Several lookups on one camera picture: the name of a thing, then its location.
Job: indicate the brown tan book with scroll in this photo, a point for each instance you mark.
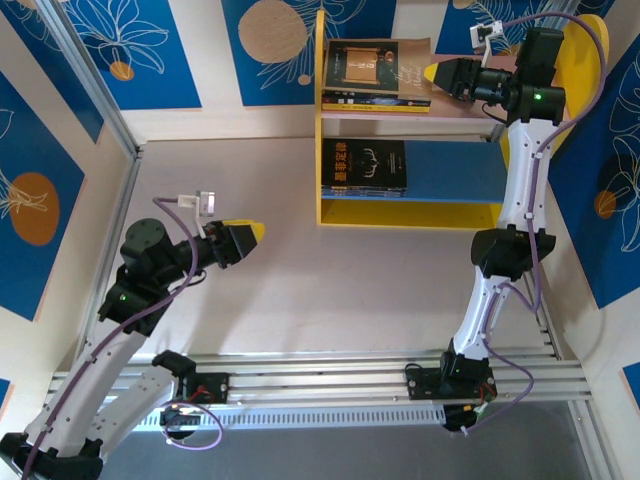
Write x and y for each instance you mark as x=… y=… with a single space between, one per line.
x=370 y=65

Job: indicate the black book with wolf eye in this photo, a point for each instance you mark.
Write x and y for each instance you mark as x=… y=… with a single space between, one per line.
x=360 y=96

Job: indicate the yellow book with cartoon boy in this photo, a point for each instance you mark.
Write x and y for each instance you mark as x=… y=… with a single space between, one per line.
x=360 y=107

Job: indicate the dark book with red figure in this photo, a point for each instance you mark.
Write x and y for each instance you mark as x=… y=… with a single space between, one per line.
x=350 y=193

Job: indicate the black book orange title antlers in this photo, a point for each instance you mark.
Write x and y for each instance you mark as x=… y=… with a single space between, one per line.
x=360 y=165

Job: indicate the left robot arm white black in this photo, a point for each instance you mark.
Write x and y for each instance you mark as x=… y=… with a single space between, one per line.
x=85 y=370

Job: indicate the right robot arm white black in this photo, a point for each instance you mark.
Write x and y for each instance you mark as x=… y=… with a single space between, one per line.
x=522 y=165

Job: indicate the yellow pink blue bookshelf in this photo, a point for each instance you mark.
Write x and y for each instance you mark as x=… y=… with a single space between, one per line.
x=450 y=175

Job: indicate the aluminium table side rail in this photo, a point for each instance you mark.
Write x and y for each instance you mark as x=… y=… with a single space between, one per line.
x=125 y=200
x=547 y=335

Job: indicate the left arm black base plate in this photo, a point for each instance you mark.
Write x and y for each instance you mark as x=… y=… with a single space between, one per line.
x=215 y=387

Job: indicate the aluminium rail beam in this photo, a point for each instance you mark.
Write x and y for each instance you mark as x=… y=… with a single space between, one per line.
x=325 y=375

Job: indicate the aluminium corner post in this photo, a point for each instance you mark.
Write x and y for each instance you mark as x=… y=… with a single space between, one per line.
x=100 y=100

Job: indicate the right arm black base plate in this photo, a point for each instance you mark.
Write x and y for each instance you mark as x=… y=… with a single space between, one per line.
x=420 y=385

